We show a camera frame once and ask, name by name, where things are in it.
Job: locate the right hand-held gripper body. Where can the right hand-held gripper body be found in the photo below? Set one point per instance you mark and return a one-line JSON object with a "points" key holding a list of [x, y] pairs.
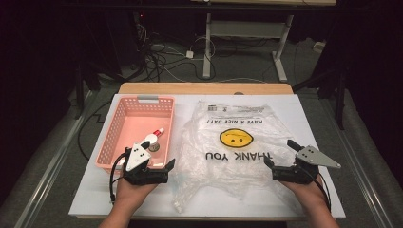
{"points": [[301, 172]]}

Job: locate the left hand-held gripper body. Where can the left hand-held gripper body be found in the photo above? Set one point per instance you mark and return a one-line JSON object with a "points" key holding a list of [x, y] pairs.
{"points": [[138, 156]]}

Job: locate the red and white ointment tube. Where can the red and white ointment tube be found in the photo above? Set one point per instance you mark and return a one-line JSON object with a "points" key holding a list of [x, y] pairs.
{"points": [[157, 132]]}

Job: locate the pink plastic basket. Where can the pink plastic basket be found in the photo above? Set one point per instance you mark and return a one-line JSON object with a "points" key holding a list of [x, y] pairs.
{"points": [[136, 123]]}

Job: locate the clear printed plastic bag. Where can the clear printed plastic bag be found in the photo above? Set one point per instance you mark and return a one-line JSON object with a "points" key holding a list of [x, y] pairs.
{"points": [[221, 177]]}

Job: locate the person's right hand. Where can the person's right hand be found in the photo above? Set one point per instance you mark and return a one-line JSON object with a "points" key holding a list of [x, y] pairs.
{"points": [[312, 194]]}

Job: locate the person's left hand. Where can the person's left hand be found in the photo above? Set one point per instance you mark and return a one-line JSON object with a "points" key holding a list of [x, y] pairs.
{"points": [[131, 194]]}

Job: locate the white board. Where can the white board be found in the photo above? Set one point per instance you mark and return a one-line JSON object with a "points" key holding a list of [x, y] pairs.
{"points": [[190, 104]]}

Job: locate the black stand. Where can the black stand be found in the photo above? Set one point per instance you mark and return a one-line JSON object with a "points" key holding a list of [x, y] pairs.
{"points": [[79, 95], [339, 101]]}

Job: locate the round table grommet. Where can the round table grommet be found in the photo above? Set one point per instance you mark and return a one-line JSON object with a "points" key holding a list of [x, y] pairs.
{"points": [[238, 93]]}

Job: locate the white power adapter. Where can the white power adapter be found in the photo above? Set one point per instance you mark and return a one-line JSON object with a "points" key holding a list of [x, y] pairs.
{"points": [[189, 54]]}

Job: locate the white box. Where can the white box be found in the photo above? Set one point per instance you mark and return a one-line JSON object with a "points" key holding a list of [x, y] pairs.
{"points": [[319, 47]]}

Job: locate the aluminium rail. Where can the aluminium rail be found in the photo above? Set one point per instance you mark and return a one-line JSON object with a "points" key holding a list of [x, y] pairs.
{"points": [[364, 177], [53, 164]]}

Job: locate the white desk frame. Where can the white desk frame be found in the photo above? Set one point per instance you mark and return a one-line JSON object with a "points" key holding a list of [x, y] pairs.
{"points": [[207, 47]]}

